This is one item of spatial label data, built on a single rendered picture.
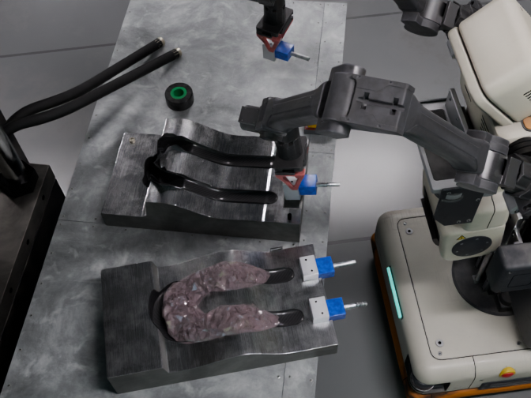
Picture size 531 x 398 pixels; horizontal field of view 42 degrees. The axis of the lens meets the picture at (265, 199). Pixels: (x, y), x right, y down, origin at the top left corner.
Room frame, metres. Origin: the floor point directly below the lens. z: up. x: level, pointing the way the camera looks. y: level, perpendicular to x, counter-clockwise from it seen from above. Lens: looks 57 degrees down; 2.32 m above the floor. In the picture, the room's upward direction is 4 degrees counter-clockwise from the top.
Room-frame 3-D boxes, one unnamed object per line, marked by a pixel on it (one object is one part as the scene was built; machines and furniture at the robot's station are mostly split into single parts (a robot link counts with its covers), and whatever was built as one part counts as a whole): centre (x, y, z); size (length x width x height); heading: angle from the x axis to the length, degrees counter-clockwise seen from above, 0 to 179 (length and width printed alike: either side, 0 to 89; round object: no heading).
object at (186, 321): (0.66, 0.12, 0.90); 0.26 x 0.18 x 0.08; 97
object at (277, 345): (0.65, 0.12, 0.85); 0.50 x 0.26 x 0.11; 97
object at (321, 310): (0.64, -0.15, 0.85); 0.13 x 0.05 x 0.05; 97
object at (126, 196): (1.02, 0.15, 0.87); 0.50 x 0.26 x 0.14; 80
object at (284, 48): (1.38, -0.09, 0.93); 0.13 x 0.05 x 0.05; 60
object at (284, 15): (1.40, -0.05, 1.06); 0.10 x 0.07 x 0.07; 151
